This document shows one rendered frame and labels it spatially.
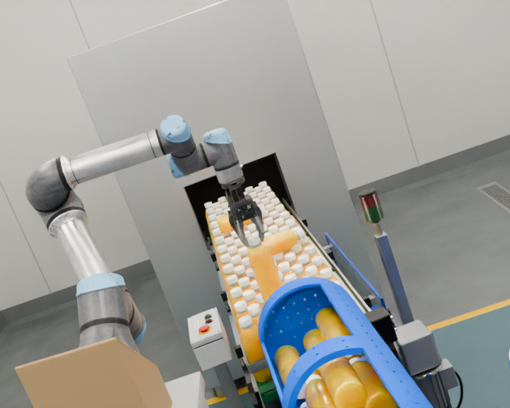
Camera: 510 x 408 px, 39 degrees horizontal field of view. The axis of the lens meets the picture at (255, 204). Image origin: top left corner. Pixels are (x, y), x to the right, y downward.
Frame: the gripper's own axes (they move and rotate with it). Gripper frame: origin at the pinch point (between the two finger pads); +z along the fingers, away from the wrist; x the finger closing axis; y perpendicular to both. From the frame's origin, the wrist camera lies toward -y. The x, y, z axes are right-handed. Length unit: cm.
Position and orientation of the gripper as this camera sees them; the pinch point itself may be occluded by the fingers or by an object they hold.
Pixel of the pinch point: (253, 240)
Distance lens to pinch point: 219.1
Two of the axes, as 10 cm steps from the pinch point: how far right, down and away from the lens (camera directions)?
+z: 3.3, 9.1, 2.6
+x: 9.4, -3.5, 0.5
